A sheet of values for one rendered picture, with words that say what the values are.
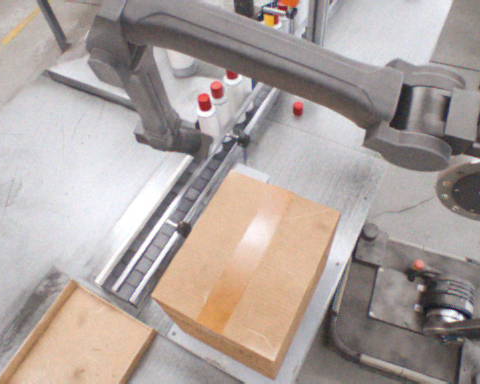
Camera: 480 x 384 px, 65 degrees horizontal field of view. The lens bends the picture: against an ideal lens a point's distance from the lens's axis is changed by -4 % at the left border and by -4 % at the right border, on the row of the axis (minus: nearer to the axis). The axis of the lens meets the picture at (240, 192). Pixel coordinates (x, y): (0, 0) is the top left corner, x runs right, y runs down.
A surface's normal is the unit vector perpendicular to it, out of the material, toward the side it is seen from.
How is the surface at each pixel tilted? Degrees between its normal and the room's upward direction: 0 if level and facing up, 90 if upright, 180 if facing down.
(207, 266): 0
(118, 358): 0
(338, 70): 28
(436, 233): 0
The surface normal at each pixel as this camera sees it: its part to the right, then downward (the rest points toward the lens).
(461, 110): -0.19, -0.23
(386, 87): 0.14, -0.13
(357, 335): -0.07, -0.53
